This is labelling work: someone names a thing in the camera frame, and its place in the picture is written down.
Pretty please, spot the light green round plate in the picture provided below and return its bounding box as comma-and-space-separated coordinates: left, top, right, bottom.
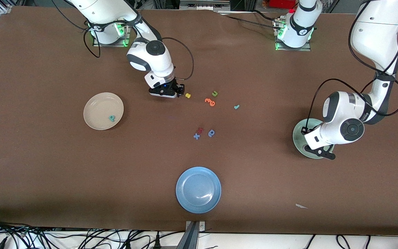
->
292, 118, 335, 159

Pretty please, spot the beige round plate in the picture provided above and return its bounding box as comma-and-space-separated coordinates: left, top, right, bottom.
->
83, 92, 124, 131

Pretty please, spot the grey metal box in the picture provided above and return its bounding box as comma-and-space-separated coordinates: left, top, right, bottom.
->
179, 0, 231, 11

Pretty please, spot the blue round plate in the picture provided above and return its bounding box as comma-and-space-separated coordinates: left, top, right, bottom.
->
176, 166, 222, 214

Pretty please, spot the red box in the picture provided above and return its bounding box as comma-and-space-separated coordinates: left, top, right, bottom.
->
269, 0, 298, 9

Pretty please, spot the aluminium table edge profile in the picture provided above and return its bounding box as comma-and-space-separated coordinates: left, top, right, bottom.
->
177, 221, 206, 249

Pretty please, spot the brown table cover sheet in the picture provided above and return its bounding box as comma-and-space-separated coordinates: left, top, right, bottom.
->
0, 5, 398, 236

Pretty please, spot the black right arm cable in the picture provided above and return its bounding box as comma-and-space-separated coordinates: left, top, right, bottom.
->
50, 0, 195, 82

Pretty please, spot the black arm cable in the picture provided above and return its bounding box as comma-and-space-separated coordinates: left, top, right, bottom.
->
301, 0, 398, 136
50, 0, 195, 82

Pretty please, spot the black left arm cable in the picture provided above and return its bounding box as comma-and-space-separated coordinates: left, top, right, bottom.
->
301, 0, 398, 136

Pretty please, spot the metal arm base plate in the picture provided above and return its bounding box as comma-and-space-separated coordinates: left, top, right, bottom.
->
274, 19, 312, 52
93, 21, 132, 47

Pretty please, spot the black base supply cable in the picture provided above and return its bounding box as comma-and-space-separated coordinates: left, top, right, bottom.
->
218, 10, 279, 30

